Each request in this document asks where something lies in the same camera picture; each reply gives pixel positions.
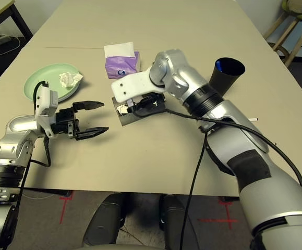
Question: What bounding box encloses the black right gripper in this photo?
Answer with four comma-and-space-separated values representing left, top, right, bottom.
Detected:
132, 93, 166, 118

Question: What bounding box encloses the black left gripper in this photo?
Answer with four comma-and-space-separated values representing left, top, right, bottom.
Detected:
52, 100, 110, 141

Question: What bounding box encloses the grey glasses case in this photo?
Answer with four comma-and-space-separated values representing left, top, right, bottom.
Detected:
111, 96, 167, 127

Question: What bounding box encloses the light green plate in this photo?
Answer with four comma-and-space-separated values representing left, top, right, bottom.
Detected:
24, 63, 80, 104

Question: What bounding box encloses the purple tissue box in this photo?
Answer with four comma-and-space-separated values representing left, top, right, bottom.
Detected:
105, 51, 141, 80

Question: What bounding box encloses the white tissue sheet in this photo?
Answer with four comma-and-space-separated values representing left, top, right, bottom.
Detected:
103, 41, 136, 58

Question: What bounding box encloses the black table foot bar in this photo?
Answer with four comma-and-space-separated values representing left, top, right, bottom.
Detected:
22, 187, 73, 197

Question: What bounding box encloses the black plastic cup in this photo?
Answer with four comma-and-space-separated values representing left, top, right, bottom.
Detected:
209, 57, 246, 96

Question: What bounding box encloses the grey robot left leg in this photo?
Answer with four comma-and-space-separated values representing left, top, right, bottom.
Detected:
82, 194, 127, 245

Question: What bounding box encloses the grey robot leg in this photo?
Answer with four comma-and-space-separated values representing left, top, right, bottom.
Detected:
161, 195, 201, 250
82, 194, 127, 245

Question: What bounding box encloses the grey robot right leg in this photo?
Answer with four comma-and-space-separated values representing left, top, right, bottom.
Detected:
161, 195, 201, 250

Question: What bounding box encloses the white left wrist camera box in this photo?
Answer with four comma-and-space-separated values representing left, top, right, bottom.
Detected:
33, 85, 59, 136

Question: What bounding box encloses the white looped cable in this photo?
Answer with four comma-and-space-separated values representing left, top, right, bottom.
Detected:
0, 36, 21, 56

